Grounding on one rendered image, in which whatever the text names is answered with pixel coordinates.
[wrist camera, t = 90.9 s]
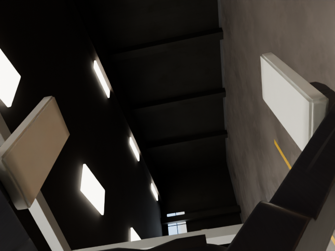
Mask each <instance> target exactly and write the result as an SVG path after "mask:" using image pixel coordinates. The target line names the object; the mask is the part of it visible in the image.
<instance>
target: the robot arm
mask: <svg viewBox="0 0 335 251"><path fill-rule="evenodd" d="M260 58H261V76H262V93H263V99H264V101H265V102H266V104H267V105H268V106H269V108H270V109H271V110H272V112H273V113H274V114H275V116H276V117H277V118H278V120H279V121H280V122H281V124H282V125H283V126H284V128H285V129H286V131H287V132H288V133H289V135H290V136H291V137H292V139H293V140H294V141H295V143H296V144H297V145H298V147H299V148H300V149H301V151H302V153H301V154H300V156H299V157H298V159H297V160H296V162H295V163H294V165H293V166H292V168H291V169H290V171H289V173H288V174H287V176H286V177H285V179H284V180H283V182H282V183H281V185H280V186H279V188H278V189H277V191H276V193H275V194H274V196H273V197H272V199H271V200H270V202H266V201H260V202H259V203H258V204H257V205H256V207H255V208H254V210H253V211H252V213H251V214H250V215H249V217H248V218H247V220H246V221H245V223H244V224H243V226H242V227H241V229H240V230H239V232H238V233H237V234H236V236H235V237H234V239H233V240H232V242H231V243H230V245H229V246H228V247H224V246H220V245H215V244H207V241H206V236H205V234H204V235H198V236H191V237H185V238H178V239H174V240H172V241H169V242H166V243H164V244H161V245H158V246H156V247H153V248H151V249H147V250H141V249H128V248H113V249H106V250H100V251H326V250H327V247H328V245H329V242H330V240H331V237H332V235H333V232H334V230H335V92H334V91H333V90H332V89H330V88H329V87H328V86H327V85H325V84H322V83H319V82H310V83H309V82H307V81H306V80H305V79H304V78H303V77H301V76H300V75H299V74H298V73H296V72H295V71H294V70H293V69H292V68H290V67H289V66H288V65H287V64H285V63H284V62H283V61H282V60H281V59H279V58H278V57H277V56H276V55H274V54H273V53H272V52H269V53H264V54H262V56H260ZM69 135H70V133H69V131H68V129H67V126H66V124H65V121H64V119H63V116H62V114H61V112H60V109H59V107H58V104H57V102H56V99H55V98H54V97H53V96H49V97H44V98H43V99H42V100H41V101H40V103H39V104H38V105H37V106H36V107H35V108H34V109H33V110H32V112H31V113H30V114H29V115H28V116H27V117H26V118H25V120H24V121H23V122H22V123H21V124H20V125H19V126H18V127H17V129H16V130H15V131H14V132H13V133H12V134H11V135H10V137H9V138H8V139H7V140H6V141H5V142H4V143H3V145H1V146H0V251H38V250H37V248H36V246H35V245H34V243H33V241H32V240H31V238H30V237H29V235H28V234H27V232H26V230H25V229H24V227H23V226H22V224H21V222H20V221H19V219H18V217H17V216H16V214H15V213H14V211H13V209H12V208H11V206H10V204H9V203H8V202H9V200H10V199H11V200H12V202H13V204H14V205H15V207H16V208H17V209H18V210H22V209H28V208H30V207H31V205H32V203H33V202H34V200H35V198H36V196H37V195H38V193H39V191H40V189H41V187H42V185H43V183H44V182H45V180H46V178H47V176H48V174H49V172H50V170H51V169H52V167H53V165H54V163H55V161H56V159H57V158H58V156H59V154H60V152H61V150H62V148H63V146H64V145H65V143H66V141H67V139H68V137H69Z"/></svg>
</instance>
